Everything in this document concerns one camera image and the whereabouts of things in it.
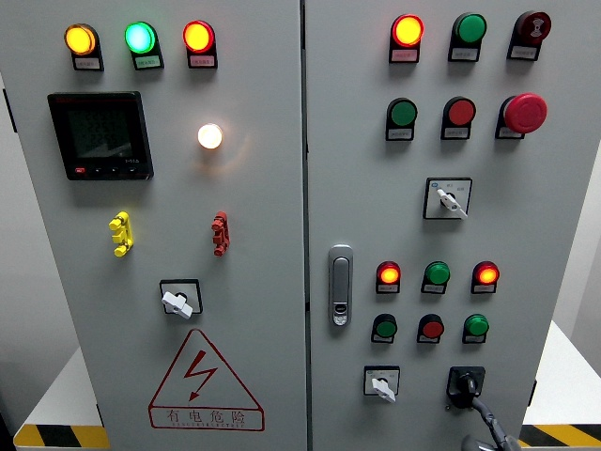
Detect black-handled turn switch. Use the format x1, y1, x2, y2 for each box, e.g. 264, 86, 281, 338
444, 365, 486, 412

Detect black yellow striped tape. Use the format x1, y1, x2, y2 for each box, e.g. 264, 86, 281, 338
12, 424, 112, 451
517, 425, 601, 450

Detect white cabinet platform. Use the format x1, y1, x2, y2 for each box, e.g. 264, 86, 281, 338
521, 321, 601, 428
13, 350, 109, 428

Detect small green round lamp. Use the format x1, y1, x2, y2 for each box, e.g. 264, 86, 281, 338
423, 261, 452, 287
462, 314, 490, 338

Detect small red push button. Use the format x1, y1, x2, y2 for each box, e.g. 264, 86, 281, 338
417, 314, 445, 340

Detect small green push button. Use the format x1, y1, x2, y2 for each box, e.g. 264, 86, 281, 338
371, 313, 399, 340

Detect small red round lamp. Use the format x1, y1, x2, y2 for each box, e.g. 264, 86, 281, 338
471, 260, 501, 287
376, 260, 402, 287

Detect silver door lock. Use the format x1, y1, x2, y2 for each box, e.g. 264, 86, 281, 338
328, 244, 355, 328

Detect pale grey cabinet door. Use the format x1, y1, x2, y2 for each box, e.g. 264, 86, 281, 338
302, 0, 601, 451
0, 0, 309, 451

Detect red warning triangle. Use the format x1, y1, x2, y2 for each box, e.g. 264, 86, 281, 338
147, 327, 266, 432

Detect large red stop button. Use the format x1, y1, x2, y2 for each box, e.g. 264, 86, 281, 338
496, 92, 548, 135

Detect large red push button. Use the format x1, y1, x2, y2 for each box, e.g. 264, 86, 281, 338
442, 96, 477, 129

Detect large green push button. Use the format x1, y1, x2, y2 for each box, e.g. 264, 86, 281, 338
386, 97, 419, 129

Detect large dark green lamp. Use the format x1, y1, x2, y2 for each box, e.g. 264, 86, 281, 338
452, 12, 488, 47

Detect dark red buzzer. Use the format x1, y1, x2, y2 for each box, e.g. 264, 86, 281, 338
513, 10, 553, 47

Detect large red round lamp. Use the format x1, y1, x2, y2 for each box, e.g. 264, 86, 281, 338
182, 20, 217, 54
391, 13, 425, 49

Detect white lamp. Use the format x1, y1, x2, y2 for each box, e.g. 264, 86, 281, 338
196, 122, 224, 151

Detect black display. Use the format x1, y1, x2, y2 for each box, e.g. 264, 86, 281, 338
47, 91, 155, 181

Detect large lit green lamp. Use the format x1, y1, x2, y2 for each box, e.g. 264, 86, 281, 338
124, 21, 159, 55

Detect yellow round lamp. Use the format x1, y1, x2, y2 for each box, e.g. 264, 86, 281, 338
64, 23, 100, 57

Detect large white-handled turn switch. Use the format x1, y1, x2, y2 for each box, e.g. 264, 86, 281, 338
423, 177, 473, 222

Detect small red handle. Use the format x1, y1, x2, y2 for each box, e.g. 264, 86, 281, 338
210, 210, 230, 257

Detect small yellow handle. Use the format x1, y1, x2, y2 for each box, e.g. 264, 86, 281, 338
108, 210, 135, 257

